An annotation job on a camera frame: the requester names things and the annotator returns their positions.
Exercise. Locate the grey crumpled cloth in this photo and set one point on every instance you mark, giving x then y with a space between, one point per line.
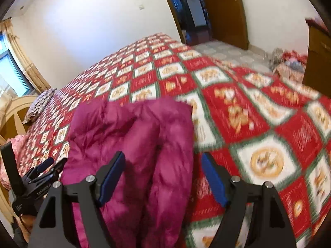
276 56

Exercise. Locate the red printed checked blanket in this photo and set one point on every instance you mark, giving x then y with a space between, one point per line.
232 103

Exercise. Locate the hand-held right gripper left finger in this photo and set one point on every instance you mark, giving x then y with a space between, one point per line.
111 180

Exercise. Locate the striped pillow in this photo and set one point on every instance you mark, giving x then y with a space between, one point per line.
38 106

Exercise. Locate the beige patterned curtain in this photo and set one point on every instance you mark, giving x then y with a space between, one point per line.
25 56

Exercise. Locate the window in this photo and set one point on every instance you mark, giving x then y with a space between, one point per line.
11 72

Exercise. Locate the white wall switch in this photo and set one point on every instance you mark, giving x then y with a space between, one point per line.
141 7

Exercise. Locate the person's left hand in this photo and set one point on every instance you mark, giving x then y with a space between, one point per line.
27 224

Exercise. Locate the magenta down jacket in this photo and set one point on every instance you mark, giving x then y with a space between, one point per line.
144 139

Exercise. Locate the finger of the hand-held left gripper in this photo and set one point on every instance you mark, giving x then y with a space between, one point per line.
59 165
45 164

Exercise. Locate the pink floral cloth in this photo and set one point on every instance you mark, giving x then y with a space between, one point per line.
19 147

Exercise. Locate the beige wooden headboard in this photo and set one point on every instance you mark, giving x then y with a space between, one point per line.
15 111

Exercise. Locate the brown wooden cabinet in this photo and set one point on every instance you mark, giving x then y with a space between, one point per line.
319 56

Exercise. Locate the brown wooden door frame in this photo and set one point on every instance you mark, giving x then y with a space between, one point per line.
172 7

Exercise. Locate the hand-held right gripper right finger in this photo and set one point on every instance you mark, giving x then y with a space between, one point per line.
214 183

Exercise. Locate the brown wooden door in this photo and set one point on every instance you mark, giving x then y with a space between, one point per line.
222 13

